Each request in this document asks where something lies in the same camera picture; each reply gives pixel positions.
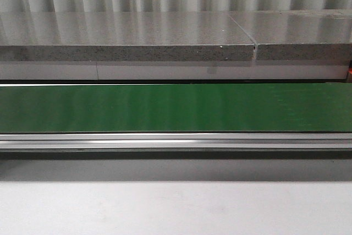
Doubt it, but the green conveyor belt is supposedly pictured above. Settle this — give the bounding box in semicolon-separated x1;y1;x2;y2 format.
1;83;351;133

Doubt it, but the grey speckled stone slab right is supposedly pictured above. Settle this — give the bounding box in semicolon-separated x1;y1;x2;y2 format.
230;10;351;63

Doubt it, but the grey speckled stone slab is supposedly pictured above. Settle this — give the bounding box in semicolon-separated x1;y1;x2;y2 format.
1;12;254;62
230;10;351;63

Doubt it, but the grey speckled stone slab left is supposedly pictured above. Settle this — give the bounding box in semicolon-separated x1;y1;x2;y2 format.
1;12;254;62

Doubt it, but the aluminium conveyor frame rail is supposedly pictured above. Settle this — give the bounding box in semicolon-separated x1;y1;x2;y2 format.
1;132;351;152

